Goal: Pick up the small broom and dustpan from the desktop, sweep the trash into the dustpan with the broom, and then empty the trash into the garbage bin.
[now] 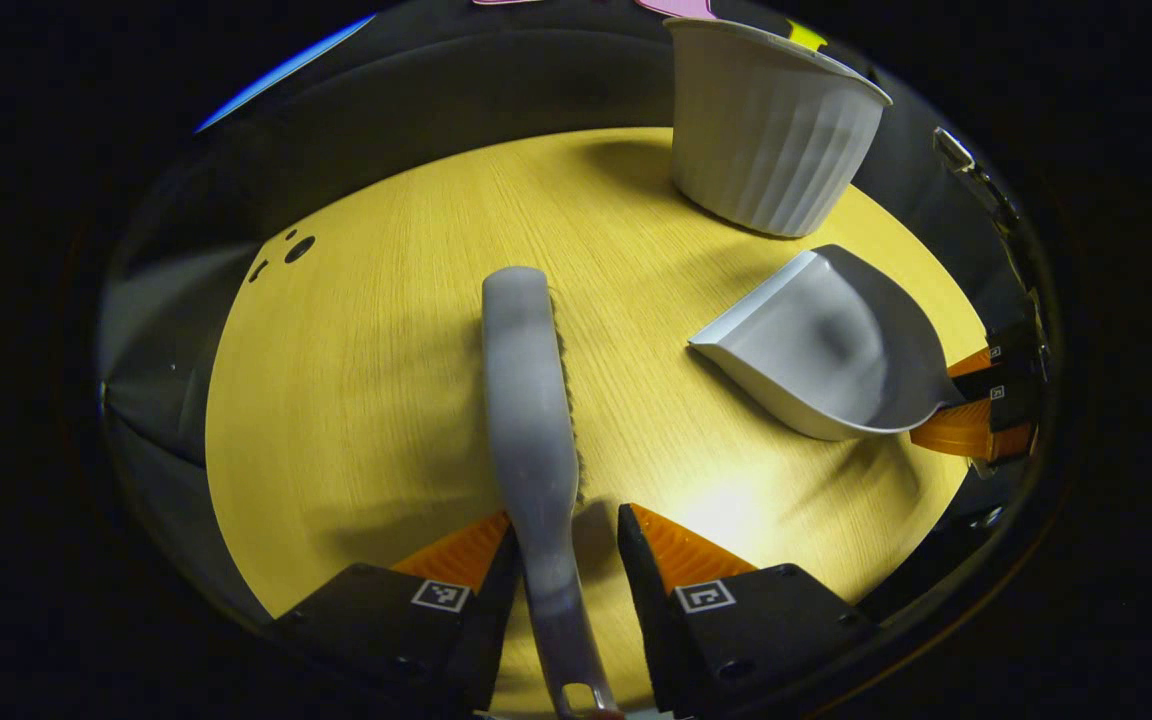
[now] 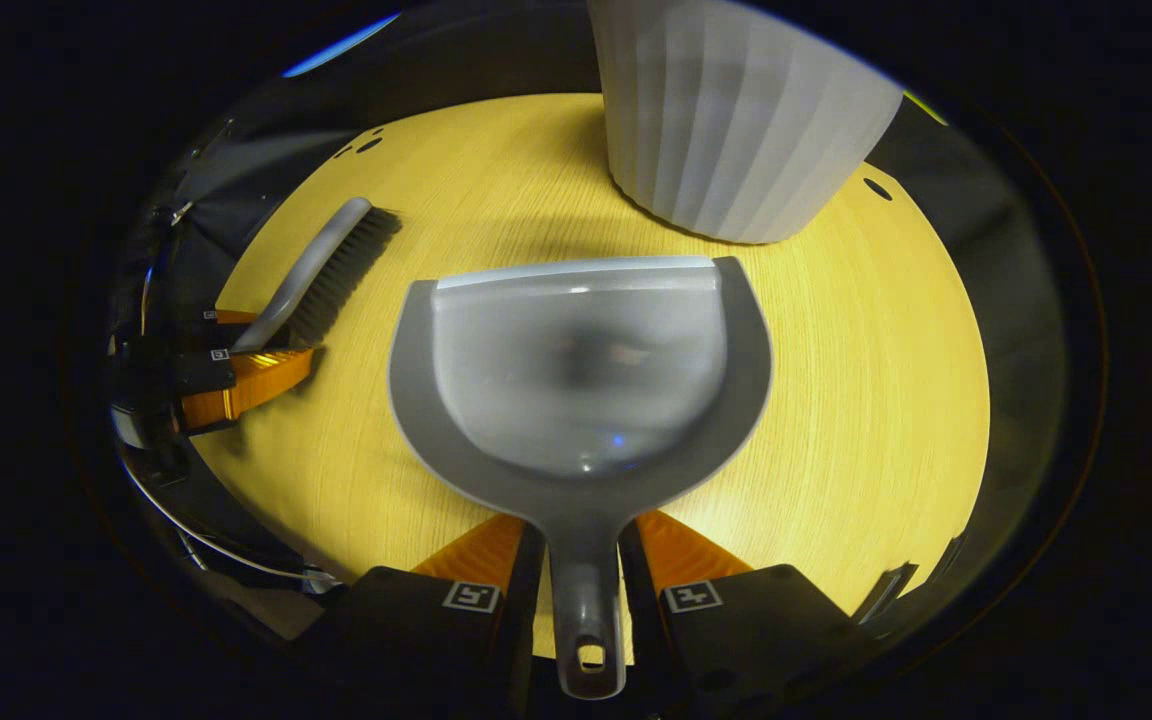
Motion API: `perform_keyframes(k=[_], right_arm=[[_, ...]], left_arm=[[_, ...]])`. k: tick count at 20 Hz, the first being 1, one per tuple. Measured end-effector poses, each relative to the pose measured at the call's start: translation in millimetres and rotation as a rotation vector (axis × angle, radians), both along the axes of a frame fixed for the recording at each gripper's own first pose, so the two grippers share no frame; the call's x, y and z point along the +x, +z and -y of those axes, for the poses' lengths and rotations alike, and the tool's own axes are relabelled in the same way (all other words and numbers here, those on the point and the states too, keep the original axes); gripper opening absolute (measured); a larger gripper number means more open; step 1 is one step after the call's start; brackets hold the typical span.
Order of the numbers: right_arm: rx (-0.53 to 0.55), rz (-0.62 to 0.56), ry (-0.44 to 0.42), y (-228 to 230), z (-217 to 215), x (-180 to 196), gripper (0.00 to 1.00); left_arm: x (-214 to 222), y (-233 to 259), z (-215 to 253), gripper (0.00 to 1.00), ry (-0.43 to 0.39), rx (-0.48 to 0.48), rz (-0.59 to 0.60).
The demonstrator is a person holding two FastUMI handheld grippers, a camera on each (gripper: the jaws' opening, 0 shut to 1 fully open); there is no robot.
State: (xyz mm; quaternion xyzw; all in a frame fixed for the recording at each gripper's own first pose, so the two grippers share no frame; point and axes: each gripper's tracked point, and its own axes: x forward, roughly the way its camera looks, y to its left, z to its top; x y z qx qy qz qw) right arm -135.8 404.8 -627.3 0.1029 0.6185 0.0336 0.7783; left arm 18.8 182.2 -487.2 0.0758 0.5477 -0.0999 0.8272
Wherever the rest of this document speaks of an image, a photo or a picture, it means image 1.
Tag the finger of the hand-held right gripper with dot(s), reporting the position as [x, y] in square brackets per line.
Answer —
[1011, 410]
[1011, 350]

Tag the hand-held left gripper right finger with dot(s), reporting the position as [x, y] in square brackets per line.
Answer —
[646, 590]

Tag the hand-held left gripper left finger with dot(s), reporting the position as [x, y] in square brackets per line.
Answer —
[491, 620]

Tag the grey plastic dustpan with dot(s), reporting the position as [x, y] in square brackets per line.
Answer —
[816, 350]

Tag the small grey broom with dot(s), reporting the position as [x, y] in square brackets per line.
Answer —
[526, 400]

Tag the white ribbed garbage bin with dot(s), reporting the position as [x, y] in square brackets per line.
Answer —
[766, 130]

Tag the wooden desktop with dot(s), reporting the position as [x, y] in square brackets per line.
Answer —
[356, 400]

